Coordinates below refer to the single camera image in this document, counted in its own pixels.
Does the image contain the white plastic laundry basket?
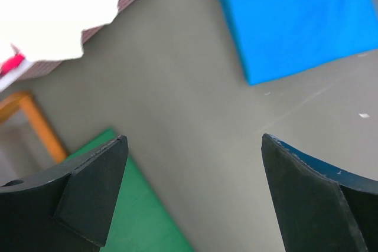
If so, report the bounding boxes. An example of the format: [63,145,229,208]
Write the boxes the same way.
[0,0,164,92]

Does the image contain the blue t-shirt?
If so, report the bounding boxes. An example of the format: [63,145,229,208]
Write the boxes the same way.
[219,0,377,85]

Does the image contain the magenta t-shirt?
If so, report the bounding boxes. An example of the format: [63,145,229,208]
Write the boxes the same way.
[1,53,25,76]

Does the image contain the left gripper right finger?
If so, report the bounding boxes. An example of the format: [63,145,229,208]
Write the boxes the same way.
[261,134,377,251]

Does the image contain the wooden book rack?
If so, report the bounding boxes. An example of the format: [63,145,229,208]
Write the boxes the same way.
[1,91,68,163]

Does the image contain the white t-shirt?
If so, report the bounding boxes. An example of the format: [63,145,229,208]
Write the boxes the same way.
[1,0,119,62]

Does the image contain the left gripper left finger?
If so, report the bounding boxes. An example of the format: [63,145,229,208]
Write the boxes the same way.
[1,135,128,251]

